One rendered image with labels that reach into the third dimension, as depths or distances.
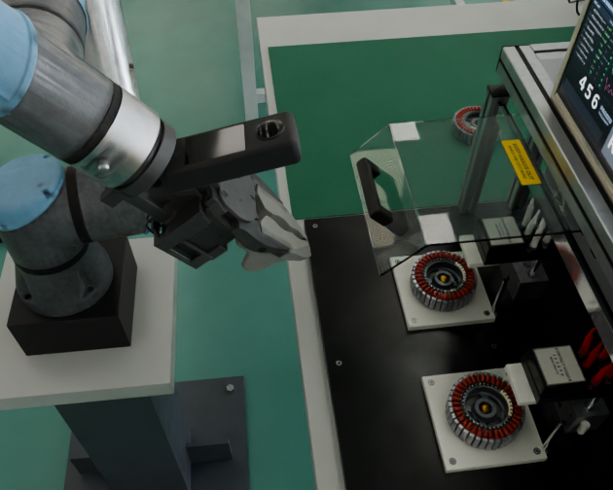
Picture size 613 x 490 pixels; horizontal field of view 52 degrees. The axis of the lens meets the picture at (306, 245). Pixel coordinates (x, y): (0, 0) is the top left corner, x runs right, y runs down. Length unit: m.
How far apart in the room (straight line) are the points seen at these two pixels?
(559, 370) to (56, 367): 0.78
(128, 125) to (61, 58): 0.07
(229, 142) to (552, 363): 0.57
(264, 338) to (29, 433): 0.71
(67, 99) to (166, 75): 2.50
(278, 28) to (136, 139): 1.31
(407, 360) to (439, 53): 0.92
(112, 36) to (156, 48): 2.26
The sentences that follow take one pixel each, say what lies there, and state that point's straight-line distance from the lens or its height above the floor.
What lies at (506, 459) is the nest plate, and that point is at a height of 0.78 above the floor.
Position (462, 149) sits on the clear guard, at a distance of 0.96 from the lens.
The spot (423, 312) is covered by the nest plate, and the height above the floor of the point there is 0.78.
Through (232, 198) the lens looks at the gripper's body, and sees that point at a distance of 0.56.
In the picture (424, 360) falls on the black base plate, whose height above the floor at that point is 0.77.
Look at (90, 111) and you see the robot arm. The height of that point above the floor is 1.39.
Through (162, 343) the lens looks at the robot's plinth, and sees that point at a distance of 1.11.
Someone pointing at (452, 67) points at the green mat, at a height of 0.75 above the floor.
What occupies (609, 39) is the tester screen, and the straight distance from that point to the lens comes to 0.88.
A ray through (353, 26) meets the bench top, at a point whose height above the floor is 0.75.
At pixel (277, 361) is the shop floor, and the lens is 1.93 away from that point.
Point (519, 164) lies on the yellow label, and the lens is 0.95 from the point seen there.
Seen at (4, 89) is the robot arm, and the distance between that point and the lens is 0.49.
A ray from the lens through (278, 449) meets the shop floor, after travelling 1.81.
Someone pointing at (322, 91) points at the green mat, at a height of 0.75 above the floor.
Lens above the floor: 1.68
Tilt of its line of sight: 50 degrees down
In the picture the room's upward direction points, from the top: straight up
